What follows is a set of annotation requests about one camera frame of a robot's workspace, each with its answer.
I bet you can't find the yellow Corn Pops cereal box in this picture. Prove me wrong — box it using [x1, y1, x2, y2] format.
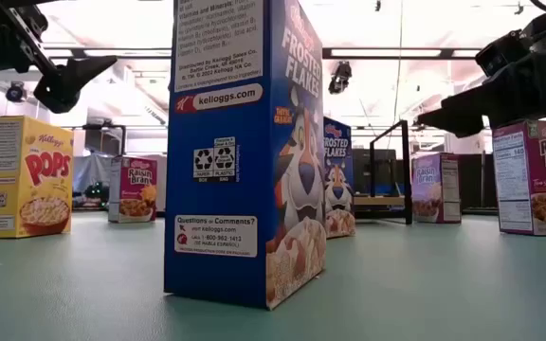
[0, 115, 75, 240]

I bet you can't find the dark equipment with green lights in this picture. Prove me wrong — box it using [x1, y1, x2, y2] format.
[82, 181, 113, 210]

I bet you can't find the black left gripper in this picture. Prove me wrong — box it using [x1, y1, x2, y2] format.
[0, 0, 118, 115]

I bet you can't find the black spotlight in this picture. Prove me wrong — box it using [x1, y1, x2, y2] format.
[327, 61, 353, 96]

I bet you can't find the black mounted camera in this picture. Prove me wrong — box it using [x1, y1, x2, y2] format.
[5, 81, 28, 104]

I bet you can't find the blue Frosted Flakes cereal box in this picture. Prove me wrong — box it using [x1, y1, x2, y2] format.
[163, 0, 327, 312]
[322, 116, 356, 240]

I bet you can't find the black metal stand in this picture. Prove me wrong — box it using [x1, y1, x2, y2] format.
[82, 120, 128, 157]

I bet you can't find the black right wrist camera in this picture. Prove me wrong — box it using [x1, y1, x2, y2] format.
[474, 27, 537, 77]

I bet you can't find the green table mat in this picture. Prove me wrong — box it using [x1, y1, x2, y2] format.
[0, 210, 546, 341]

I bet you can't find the grey tarp cover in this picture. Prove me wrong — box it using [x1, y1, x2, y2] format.
[72, 152, 113, 195]

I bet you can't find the black light bar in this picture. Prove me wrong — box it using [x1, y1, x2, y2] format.
[40, 45, 482, 61]

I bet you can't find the black partition panel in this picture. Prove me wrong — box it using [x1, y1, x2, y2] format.
[461, 153, 498, 210]
[352, 148, 397, 196]

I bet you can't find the black aluminium table frame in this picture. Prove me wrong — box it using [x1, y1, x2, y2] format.
[461, 206, 498, 218]

